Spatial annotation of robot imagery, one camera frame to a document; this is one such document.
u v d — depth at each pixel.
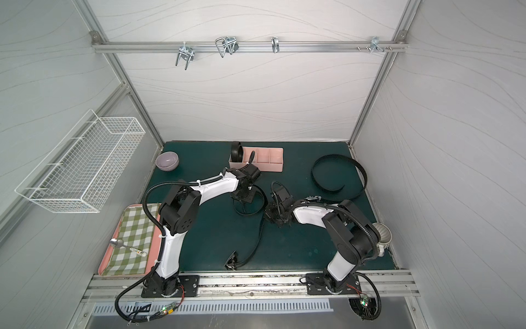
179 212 0.54
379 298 0.70
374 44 0.76
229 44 0.77
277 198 0.73
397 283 0.76
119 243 0.82
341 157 1.13
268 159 1.04
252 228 0.90
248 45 0.79
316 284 0.74
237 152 1.01
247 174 0.78
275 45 0.78
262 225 0.87
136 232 0.86
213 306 0.70
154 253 0.82
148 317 0.66
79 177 0.68
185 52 0.79
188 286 0.74
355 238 0.46
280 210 0.73
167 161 1.08
